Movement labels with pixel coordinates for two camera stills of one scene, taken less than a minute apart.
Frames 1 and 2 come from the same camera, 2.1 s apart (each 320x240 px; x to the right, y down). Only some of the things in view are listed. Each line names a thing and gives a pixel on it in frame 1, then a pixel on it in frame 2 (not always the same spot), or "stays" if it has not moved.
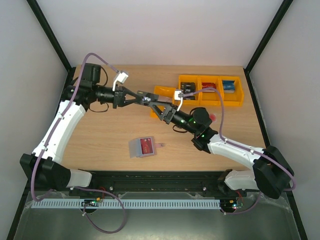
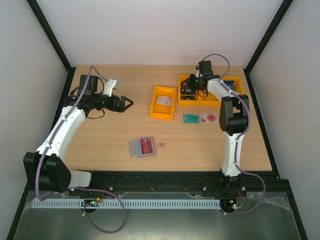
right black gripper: x=170 y=113 -> x=188 y=85
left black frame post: x=46 y=26 stays
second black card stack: x=189 y=98 stays
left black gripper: x=119 y=97 -> x=120 y=108
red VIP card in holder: x=146 y=146 stays
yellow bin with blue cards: x=231 y=89 stays
